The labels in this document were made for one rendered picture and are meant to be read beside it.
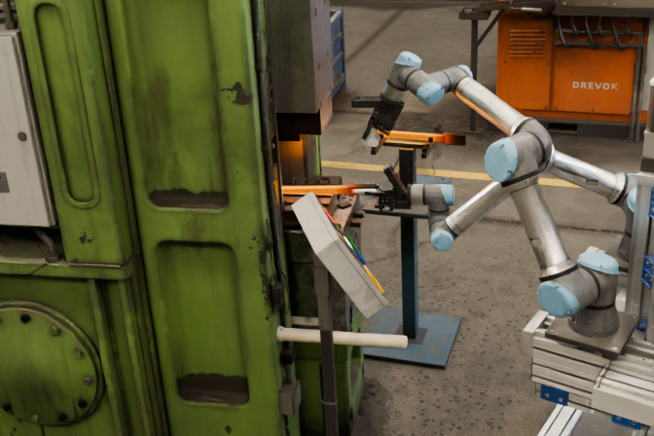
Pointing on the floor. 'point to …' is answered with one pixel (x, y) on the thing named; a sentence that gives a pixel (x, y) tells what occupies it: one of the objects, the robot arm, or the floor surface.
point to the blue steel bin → (338, 51)
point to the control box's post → (327, 358)
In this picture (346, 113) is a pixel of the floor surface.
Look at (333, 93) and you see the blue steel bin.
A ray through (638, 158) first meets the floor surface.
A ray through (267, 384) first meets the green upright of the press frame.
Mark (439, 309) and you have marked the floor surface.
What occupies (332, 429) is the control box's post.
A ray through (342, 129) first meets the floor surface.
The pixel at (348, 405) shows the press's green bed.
